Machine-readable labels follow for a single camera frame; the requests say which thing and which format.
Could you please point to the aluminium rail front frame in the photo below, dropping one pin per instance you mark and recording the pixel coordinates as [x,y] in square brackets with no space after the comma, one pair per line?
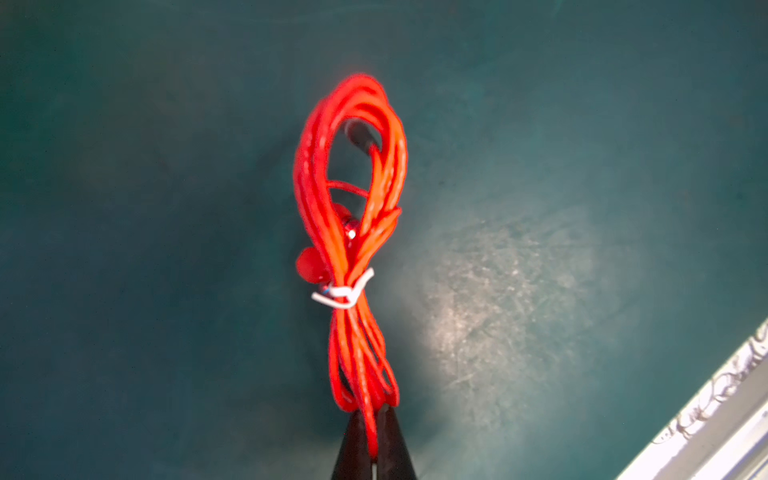
[721,433]

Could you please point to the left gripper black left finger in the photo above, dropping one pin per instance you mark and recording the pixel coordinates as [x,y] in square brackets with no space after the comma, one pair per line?
[353,461]

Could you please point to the red earphones bundle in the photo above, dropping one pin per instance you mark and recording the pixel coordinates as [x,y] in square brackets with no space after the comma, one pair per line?
[347,226]

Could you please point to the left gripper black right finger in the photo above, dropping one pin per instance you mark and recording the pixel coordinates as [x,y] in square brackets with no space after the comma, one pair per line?
[393,461]

